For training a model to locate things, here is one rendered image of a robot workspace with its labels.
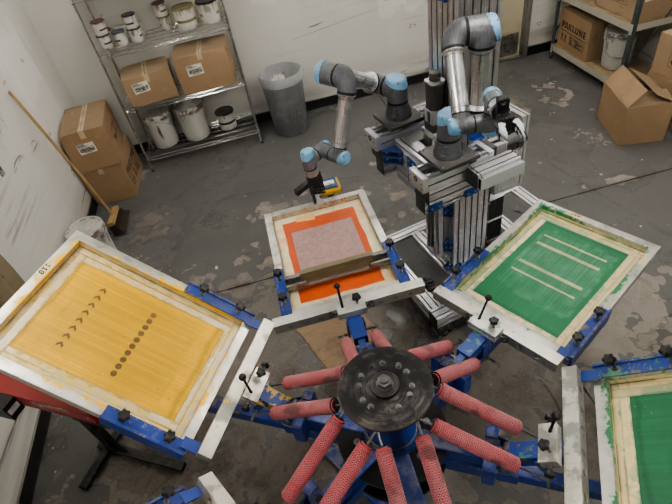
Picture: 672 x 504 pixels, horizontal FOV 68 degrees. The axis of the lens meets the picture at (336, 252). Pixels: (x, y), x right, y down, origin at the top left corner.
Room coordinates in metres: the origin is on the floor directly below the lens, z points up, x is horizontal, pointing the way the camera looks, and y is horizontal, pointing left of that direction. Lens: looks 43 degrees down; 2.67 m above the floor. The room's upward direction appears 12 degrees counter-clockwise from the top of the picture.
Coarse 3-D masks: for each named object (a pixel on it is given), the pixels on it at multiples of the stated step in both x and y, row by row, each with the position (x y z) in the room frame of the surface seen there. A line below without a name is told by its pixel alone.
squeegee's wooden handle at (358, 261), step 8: (352, 256) 1.69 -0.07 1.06; (360, 256) 1.68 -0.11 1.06; (368, 256) 1.67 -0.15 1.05; (328, 264) 1.67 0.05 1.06; (336, 264) 1.66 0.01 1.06; (344, 264) 1.66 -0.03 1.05; (352, 264) 1.67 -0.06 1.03; (360, 264) 1.67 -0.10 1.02; (368, 264) 1.67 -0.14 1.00; (304, 272) 1.65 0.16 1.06; (312, 272) 1.65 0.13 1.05; (320, 272) 1.65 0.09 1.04; (328, 272) 1.66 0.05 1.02; (336, 272) 1.66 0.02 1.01; (304, 280) 1.65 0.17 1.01; (312, 280) 1.65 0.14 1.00
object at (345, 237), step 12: (324, 216) 2.16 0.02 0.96; (336, 216) 2.14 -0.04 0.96; (348, 216) 2.12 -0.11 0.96; (324, 228) 2.06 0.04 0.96; (336, 228) 2.04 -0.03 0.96; (348, 228) 2.02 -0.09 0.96; (360, 228) 2.00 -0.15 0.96; (336, 240) 1.94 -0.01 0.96; (348, 240) 1.93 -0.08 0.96; (360, 240) 1.91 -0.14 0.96; (336, 252) 1.85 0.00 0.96; (348, 252) 1.84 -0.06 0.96; (360, 252) 1.82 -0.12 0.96; (372, 252) 1.80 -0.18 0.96; (348, 276) 1.67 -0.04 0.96; (360, 276) 1.65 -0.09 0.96; (372, 276) 1.64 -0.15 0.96; (348, 288) 1.59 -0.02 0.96
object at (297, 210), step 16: (352, 192) 2.28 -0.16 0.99; (288, 208) 2.26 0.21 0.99; (304, 208) 2.23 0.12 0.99; (320, 208) 2.24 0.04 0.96; (368, 208) 2.11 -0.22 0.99; (272, 224) 2.14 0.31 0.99; (272, 240) 2.01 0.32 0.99; (384, 240) 1.83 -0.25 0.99; (272, 256) 1.88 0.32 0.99; (368, 288) 1.53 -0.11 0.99; (320, 304) 1.50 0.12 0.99
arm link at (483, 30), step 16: (464, 16) 2.09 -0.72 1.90; (480, 16) 2.05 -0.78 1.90; (496, 16) 2.04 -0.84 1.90; (480, 32) 2.01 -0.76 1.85; (496, 32) 2.00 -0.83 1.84; (480, 48) 2.01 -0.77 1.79; (480, 64) 2.03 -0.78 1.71; (480, 80) 2.03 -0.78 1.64; (480, 96) 2.02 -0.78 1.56; (480, 112) 2.01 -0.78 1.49
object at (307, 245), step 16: (288, 224) 2.16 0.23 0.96; (304, 224) 2.13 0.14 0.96; (320, 224) 2.10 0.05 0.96; (288, 240) 2.02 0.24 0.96; (304, 240) 2.00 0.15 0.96; (320, 240) 1.97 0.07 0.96; (304, 256) 1.87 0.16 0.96; (320, 256) 1.85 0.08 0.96; (304, 288) 1.65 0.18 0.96; (320, 288) 1.63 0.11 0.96
